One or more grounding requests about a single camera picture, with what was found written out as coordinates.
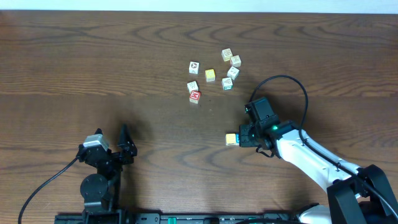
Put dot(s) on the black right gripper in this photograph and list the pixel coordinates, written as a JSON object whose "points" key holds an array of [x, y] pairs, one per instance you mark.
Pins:
{"points": [[244, 140]]}

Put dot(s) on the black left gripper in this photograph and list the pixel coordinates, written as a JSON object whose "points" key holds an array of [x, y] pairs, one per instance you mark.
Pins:
{"points": [[111, 154]]}

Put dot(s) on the yellow M wooden block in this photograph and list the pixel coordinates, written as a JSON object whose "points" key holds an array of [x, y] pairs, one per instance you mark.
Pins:
{"points": [[231, 139]]}

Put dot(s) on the green sided wooden block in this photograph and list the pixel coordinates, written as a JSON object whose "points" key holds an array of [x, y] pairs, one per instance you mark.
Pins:
{"points": [[227, 83]]}

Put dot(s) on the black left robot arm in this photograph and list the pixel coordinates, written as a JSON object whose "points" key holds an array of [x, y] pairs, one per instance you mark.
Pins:
{"points": [[101, 190]]}

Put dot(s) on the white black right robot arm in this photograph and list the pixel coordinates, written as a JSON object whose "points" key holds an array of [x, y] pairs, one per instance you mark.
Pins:
{"points": [[355, 194]]}

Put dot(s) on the plain white wooden block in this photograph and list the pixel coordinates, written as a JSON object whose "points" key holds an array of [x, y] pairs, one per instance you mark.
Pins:
{"points": [[233, 72]]}

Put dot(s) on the red letter wooden block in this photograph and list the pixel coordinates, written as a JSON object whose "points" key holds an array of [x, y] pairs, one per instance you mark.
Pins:
{"points": [[195, 97]]}

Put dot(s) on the yellow top wooden block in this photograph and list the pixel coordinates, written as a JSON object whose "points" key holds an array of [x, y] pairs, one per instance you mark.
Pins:
{"points": [[210, 75]]}

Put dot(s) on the wooden block red side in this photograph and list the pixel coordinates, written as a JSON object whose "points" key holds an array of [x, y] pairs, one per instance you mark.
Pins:
{"points": [[235, 61]]}

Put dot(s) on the wooden block green W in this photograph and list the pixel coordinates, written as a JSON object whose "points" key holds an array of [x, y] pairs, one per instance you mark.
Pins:
{"points": [[192, 86]]}

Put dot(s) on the wooden block yellow side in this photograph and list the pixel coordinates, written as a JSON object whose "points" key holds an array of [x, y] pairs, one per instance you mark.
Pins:
{"points": [[226, 54]]}

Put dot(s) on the wooden block with face picture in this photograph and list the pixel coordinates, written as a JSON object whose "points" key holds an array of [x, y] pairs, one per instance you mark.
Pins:
{"points": [[194, 68]]}

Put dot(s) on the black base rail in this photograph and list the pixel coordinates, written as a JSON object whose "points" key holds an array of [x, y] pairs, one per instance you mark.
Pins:
{"points": [[155, 218]]}

